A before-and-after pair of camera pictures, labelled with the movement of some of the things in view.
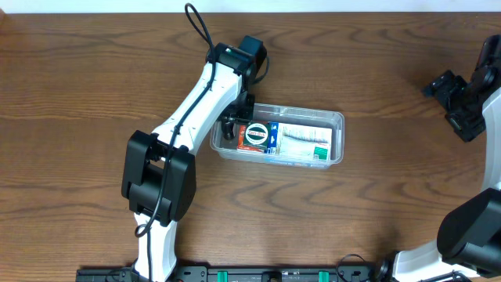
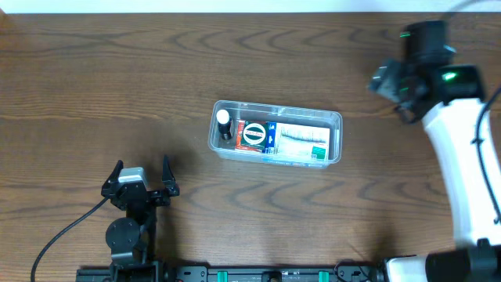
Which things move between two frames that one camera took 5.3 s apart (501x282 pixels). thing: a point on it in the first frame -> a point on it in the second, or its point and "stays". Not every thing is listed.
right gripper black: (451, 100) -> (409, 108)
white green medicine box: (304, 141) stays
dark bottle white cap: (227, 128) stays
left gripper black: (238, 118) -> (155, 196)
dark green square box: (256, 134) stays
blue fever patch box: (273, 139) stays
